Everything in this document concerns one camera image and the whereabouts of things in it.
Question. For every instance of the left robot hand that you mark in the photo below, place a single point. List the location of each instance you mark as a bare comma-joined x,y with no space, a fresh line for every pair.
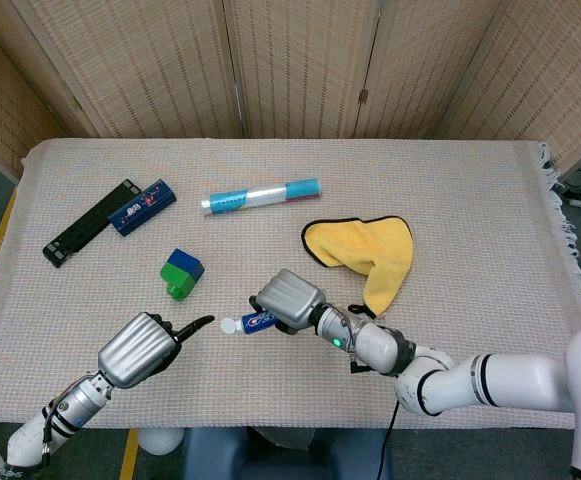
137,350

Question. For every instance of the long black bar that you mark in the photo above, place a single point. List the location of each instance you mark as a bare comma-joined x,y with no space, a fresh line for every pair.
87,225

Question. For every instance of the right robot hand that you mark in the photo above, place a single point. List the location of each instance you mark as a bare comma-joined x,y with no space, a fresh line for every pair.
292,297

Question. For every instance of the woven folding screen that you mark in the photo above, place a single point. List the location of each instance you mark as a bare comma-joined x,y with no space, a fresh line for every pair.
295,60

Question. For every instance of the blue white toothpaste tube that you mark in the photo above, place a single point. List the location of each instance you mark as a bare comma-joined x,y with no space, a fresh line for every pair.
257,322

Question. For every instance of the beige woven tablecloth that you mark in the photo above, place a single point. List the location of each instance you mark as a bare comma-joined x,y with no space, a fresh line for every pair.
470,225

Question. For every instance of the blue building block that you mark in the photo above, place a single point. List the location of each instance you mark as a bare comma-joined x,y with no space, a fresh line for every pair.
188,262

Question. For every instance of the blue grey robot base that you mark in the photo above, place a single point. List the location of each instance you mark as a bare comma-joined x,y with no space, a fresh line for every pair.
220,455

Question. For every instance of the green building block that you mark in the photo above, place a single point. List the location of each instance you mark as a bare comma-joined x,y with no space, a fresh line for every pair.
175,281

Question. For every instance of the yellow microfiber cloth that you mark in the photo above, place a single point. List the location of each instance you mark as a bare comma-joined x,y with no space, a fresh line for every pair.
385,250

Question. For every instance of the brass screen hinge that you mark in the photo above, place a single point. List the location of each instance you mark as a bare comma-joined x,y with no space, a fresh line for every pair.
364,96

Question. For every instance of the dark blue rectangular box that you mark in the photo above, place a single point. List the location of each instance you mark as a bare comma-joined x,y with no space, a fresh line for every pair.
142,207

